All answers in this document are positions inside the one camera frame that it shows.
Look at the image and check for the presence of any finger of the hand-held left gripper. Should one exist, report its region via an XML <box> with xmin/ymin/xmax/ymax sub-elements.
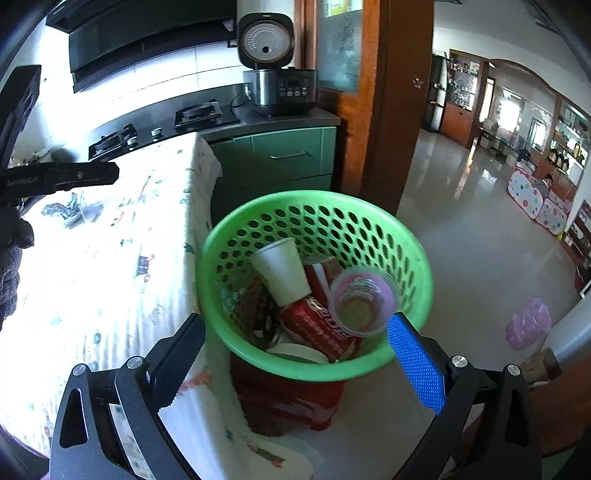
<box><xmin>44</xmin><ymin>161</ymin><xmax>120</xmax><ymax>192</ymax></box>

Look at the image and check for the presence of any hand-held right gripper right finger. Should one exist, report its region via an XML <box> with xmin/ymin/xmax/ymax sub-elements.
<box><xmin>387</xmin><ymin>311</ymin><xmax>542</xmax><ymax>480</ymax></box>

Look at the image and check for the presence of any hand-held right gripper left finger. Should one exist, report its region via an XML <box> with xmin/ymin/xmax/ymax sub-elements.
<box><xmin>50</xmin><ymin>313</ymin><xmax>206</xmax><ymax>480</ymax></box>

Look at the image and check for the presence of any clear plastic cup pink label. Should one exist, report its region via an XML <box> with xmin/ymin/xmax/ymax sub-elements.
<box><xmin>329</xmin><ymin>266</ymin><xmax>398</xmax><ymax>337</ymax></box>

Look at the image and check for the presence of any red patterned wrapper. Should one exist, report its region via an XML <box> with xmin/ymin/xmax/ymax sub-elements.
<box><xmin>231</xmin><ymin>281</ymin><xmax>278</xmax><ymax>334</ymax></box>

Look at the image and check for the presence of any white paper cup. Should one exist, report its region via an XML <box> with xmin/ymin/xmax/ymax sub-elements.
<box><xmin>249</xmin><ymin>239</ymin><xmax>312</xmax><ymax>306</ymax></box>

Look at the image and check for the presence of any green plastic basket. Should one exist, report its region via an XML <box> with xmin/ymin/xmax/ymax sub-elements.
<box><xmin>195</xmin><ymin>190</ymin><xmax>435</xmax><ymax>383</ymax></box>

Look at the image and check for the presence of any person's left hand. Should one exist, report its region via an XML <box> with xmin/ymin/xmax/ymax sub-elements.
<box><xmin>0</xmin><ymin>217</ymin><xmax>35</xmax><ymax>328</ymax></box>

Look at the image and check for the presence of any printed white tablecloth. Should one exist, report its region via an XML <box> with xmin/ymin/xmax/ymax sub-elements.
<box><xmin>0</xmin><ymin>131</ymin><xmax>324</xmax><ymax>480</ymax></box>

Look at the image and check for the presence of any red box under basket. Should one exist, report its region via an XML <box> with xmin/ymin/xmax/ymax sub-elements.
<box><xmin>229</xmin><ymin>353</ymin><xmax>347</xmax><ymax>437</ymax></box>

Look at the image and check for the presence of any pink plastic bag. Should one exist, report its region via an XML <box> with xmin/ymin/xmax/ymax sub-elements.
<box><xmin>505</xmin><ymin>298</ymin><xmax>552</xmax><ymax>350</ymax></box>

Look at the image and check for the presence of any black gas stove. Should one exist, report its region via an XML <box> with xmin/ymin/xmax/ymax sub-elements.
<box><xmin>88</xmin><ymin>99</ymin><xmax>223</xmax><ymax>160</ymax></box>

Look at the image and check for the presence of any brown cardboard box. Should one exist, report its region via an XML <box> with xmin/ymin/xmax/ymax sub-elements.
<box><xmin>524</xmin><ymin>349</ymin><xmax>561</xmax><ymax>387</ymax></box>

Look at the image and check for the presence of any black range hood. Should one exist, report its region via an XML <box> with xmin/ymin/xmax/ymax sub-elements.
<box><xmin>46</xmin><ymin>0</ymin><xmax>238</xmax><ymax>93</ymax></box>

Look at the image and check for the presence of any brown wooden furniture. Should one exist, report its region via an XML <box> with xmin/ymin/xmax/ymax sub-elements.
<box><xmin>531</xmin><ymin>369</ymin><xmax>591</xmax><ymax>457</ymax></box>

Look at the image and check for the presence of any polka dot play tent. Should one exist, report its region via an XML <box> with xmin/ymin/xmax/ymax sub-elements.
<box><xmin>507</xmin><ymin>167</ymin><xmax>573</xmax><ymax>236</ymax></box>

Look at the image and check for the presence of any green kitchen cabinet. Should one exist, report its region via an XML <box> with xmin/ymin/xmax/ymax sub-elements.
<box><xmin>208</xmin><ymin>124</ymin><xmax>340</xmax><ymax>222</ymax></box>

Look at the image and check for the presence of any black rice cooker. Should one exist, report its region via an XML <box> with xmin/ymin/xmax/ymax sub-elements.
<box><xmin>236</xmin><ymin>12</ymin><xmax>319</xmax><ymax>116</ymax></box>

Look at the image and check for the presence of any brown wooden door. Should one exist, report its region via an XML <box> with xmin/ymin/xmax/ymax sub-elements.
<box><xmin>295</xmin><ymin>0</ymin><xmax>435</xmax><ymax>215</ymax></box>

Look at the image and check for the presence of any glass display shelf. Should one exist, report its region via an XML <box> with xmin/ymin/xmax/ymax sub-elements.
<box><xmin>547</xmin><ymin>92</ymin><xmax>591</xmax><ymax>185</ymax></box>

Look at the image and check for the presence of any wooden display cabinet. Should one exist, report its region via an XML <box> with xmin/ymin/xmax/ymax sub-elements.
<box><xmin>422</xmin><ymin>48</ymin><xmax>490</xmax><ymax>148</ymax></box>

